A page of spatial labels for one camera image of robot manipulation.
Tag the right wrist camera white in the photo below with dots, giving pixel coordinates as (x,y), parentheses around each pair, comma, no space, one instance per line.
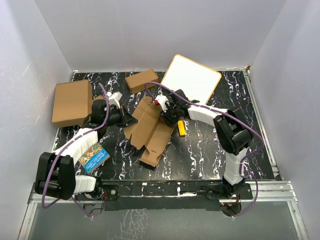
(163,102)

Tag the large closed cardboard box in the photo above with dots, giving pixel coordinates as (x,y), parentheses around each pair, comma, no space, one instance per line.
(72,103)

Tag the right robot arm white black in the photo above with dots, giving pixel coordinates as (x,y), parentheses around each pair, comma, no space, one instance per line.
(233,137)

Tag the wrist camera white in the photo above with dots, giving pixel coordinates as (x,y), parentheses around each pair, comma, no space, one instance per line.
(163,102)
(114,99)

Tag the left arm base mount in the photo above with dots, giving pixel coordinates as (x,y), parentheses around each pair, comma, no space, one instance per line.
(101,193)

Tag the white board orange rim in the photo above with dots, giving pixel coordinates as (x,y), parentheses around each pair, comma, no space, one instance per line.
(198,82)

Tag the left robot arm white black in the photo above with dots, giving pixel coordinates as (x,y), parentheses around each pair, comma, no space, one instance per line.
(66,171)

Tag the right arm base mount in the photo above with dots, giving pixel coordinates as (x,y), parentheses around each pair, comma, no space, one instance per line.
(221,191)

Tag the small cardboard box at back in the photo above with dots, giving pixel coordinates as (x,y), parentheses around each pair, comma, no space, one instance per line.
(136,82)

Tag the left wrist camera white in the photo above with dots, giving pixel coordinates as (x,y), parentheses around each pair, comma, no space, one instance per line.
(114,99)

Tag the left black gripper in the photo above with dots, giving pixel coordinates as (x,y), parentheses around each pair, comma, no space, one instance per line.
(126,119)

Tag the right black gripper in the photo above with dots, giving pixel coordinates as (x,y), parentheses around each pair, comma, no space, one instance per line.
(166,117)

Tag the flat cardboard box under large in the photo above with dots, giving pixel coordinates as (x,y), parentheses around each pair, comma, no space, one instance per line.
(100,97)

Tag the aluminium frame rail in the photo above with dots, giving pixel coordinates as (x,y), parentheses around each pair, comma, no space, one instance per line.
(170,210)

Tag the colourful children's book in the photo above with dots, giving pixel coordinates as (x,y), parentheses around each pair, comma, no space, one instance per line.
(95,156)

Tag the yellow rectangular block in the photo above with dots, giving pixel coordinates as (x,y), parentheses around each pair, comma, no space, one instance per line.
(181,128)

